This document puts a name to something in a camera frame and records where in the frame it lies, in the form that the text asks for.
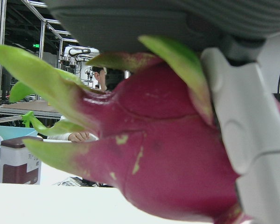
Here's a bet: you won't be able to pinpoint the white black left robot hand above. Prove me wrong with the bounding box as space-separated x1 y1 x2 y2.
45 0 280 224

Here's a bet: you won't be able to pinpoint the red dragon fruit green scales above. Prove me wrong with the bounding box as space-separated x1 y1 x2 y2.
0 35 280 224

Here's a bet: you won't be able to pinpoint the person in white sweater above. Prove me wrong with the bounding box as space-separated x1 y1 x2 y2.
46 66 108 143

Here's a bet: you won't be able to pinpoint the wooden top work table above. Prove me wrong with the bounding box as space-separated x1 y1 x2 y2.
0 99 64 119

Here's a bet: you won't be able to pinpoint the white jar brown lid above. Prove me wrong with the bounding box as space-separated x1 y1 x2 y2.
0 136 44 186

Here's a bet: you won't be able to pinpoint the pale blue storage container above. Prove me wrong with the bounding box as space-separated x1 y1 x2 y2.
0 125 38 141

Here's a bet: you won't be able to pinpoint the aluminium frame structure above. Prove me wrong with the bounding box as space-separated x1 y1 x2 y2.
0 0 81 123

